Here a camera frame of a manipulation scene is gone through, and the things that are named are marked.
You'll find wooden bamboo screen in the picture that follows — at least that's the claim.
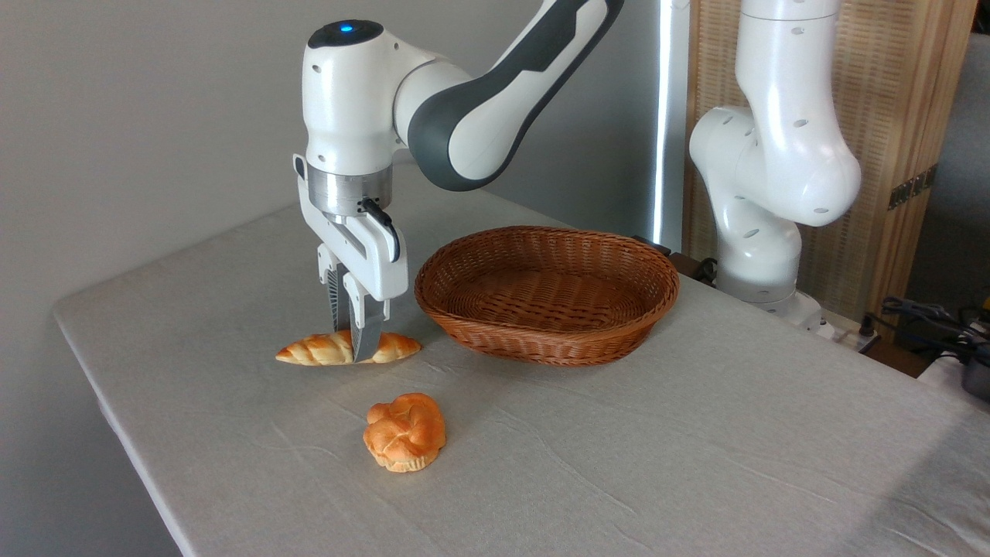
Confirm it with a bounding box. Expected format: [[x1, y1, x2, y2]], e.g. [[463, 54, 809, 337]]
[[684, 0, 979, 323]]

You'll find metal hinge on screen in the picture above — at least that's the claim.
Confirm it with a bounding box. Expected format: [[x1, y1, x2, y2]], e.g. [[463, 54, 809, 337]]
[[887, 164, 940, 211]]

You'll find light grey tablecloth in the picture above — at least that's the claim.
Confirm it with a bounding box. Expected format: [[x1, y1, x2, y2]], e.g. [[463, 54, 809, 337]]
[[53, 182, 990, 557]]

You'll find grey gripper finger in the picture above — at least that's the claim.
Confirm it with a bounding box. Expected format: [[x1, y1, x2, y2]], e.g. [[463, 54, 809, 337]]
[[317, 242, 351, 334], [343, 271, 391, 364]]

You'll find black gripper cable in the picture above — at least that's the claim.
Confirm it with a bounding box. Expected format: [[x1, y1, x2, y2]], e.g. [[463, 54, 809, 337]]
[[358, 198, 402, 264]]

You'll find black object behind basket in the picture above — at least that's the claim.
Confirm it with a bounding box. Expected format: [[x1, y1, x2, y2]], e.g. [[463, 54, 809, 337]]
[[633, 235, 718, 285]]

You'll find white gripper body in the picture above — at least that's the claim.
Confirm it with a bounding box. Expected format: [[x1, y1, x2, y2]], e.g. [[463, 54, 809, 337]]
[[292, 153, 409, 303]]

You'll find brown wicker basket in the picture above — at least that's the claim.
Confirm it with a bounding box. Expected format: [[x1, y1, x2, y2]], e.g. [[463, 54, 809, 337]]
[[414, 225, 680, 367]]

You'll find white power strip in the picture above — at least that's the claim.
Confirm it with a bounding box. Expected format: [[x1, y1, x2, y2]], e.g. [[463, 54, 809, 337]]
[[818, 311, 884, 355]]

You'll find black cable bundle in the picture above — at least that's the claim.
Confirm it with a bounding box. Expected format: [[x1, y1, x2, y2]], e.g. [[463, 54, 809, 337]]
[[880, 297, 990, 366]]

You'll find white vertical post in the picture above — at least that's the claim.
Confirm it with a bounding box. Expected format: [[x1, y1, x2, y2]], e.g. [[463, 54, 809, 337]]
[[650, 0, 691, 253]]

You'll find long golden bread loaf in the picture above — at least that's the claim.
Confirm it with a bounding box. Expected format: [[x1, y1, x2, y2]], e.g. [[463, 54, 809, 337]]
[[275, 330, 422, 367]]

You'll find round knotted bread bun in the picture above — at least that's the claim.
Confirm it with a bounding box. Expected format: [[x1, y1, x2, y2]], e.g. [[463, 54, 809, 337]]
[[363, 392, 448, 473]]

